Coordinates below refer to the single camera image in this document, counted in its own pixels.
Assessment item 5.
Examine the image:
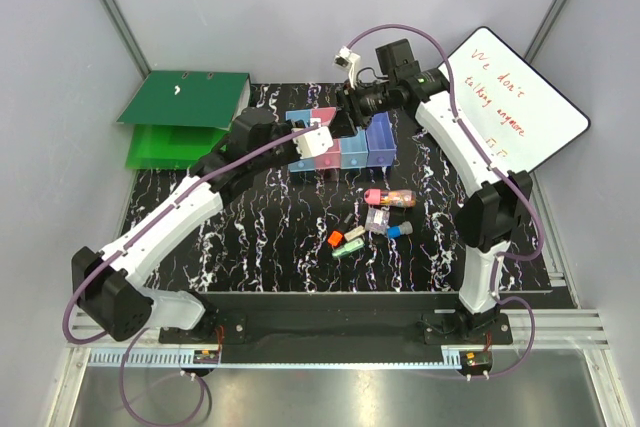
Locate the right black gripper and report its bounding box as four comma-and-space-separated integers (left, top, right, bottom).
328, 80, 395, 140

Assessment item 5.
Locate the four-compartment pastel drawer organizer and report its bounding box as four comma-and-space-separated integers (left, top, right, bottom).
288, 113, 397, 172

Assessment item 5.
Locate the pink capped pencil tube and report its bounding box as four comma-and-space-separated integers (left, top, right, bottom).
364, 189, 416, 209

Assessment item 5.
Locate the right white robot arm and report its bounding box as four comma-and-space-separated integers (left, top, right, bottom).
329, 39, 532, 344

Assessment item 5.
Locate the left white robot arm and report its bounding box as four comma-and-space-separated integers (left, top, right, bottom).
62, 108, 333, 345

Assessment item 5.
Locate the clear purple pin box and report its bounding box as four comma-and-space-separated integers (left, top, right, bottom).
364, 207, 390, 235

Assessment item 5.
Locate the bright green plastic folder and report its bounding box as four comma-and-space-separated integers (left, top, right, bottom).
125, 125, 227, 170

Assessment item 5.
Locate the beige small eraser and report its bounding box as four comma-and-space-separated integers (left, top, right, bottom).
344, 226, 366, 242

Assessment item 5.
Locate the black marble pattern mat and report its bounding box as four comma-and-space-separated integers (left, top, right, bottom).
122, 81, 554, 294

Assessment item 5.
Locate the green correction tape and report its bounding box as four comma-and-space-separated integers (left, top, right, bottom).
332, 238, 364, 259

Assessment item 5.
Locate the blue grey cap sharpener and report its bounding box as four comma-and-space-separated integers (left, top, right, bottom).
387, 221, 413, 239

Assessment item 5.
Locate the white whiteboard with red writing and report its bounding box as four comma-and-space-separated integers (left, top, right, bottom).
439, 26, 590, 172

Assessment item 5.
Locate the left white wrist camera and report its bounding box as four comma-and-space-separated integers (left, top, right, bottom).
292, 123, 334, 159

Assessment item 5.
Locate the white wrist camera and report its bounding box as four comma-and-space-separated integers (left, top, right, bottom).
333, 46, 361, 88
292, 123, 334, 159

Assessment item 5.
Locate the dark green ring binder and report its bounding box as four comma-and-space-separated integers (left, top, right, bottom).
117, 70, 251, 131

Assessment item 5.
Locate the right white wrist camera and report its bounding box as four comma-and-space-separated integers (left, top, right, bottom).
333, 46, 361, 88

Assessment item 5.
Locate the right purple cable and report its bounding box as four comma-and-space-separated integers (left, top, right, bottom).
344, 24, 545, 381

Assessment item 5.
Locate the purple cable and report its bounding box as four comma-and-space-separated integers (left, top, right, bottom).
344, 24, 545, 381
62, 119, 321, 427

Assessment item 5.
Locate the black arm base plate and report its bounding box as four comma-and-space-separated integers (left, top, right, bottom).
157, 289, 576, 366

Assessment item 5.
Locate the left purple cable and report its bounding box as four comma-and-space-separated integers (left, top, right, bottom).
62, 119, 321, 427

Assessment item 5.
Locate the aluminium rail frame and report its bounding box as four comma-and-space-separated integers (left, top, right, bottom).
61, 187, 634, 426

